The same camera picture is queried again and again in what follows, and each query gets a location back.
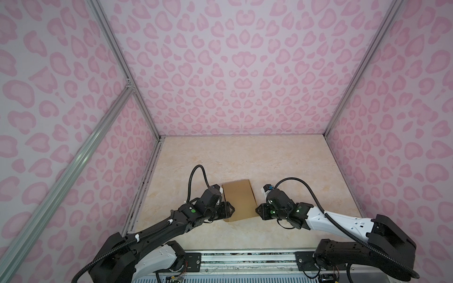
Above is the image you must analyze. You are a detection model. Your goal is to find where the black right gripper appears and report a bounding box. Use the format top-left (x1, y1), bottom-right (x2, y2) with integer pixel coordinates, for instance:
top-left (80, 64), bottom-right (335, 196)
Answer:
top-left (252, 203), bottom-right (288, 221)

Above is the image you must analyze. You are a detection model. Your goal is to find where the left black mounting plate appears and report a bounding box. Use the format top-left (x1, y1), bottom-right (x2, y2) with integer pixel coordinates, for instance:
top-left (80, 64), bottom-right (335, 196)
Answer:
top-left (158, 252), bottom-right (201, 273)

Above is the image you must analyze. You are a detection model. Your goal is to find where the brown cardboard box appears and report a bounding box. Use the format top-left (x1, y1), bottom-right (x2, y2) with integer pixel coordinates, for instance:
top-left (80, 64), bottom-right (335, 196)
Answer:
top-left (222, 179), bottom-right (258, 222)

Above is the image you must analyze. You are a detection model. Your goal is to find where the black mounting plate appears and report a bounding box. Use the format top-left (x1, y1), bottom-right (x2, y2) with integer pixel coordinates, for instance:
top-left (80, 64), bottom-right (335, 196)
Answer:
top-left (158, 252), bottom-right (201, 273)
top-left (294, 251), bottom-right (319, 272)

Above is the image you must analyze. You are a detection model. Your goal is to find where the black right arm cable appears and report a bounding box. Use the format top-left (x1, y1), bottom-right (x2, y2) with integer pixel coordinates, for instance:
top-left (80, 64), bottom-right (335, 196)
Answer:
top-left (273, 177), bottom-right (421, 280)

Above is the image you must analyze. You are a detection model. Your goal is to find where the back right aluminium post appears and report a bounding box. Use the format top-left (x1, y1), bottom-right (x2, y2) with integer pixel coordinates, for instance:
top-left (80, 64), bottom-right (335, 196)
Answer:
top-left (323, 0), bottom-right (407, 140)

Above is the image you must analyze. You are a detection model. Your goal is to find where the left aluminium frame strut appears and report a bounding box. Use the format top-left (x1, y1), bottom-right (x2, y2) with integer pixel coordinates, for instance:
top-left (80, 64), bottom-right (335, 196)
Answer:
top-left (1, 86), bottom-right (135, 283)

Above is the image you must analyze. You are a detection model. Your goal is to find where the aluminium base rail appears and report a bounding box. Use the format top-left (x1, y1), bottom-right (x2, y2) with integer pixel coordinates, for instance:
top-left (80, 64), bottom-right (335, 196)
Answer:
top-left (131, 243), bottom-right (396, 283)

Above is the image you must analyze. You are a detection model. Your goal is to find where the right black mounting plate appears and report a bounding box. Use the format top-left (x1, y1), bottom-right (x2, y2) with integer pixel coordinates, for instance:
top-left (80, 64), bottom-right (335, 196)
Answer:
top-left (294, 251), bottom-right (319, 272)

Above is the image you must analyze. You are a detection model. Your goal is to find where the back left aluminium post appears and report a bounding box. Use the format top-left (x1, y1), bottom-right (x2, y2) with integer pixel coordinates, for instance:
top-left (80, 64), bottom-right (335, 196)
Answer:
top-left (86, 0), bottom-right (161, 141)

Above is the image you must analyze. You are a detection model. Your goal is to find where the aluminium post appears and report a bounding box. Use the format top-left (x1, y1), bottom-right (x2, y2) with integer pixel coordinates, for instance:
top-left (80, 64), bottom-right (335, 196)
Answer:
top-left (323, 0), bottom-right (407, 140)
top-left (86, 0), bottom-right (161, 141)

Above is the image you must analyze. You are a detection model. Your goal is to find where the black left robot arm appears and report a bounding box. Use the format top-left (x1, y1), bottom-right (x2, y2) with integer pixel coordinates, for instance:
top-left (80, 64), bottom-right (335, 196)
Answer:
top-left (80, 185), bottom-right (235, 283)

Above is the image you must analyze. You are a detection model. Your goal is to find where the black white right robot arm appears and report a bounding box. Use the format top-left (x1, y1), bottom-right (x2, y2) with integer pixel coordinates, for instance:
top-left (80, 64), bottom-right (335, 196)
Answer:
top-left (256, 184), bottom-right (420, 282)

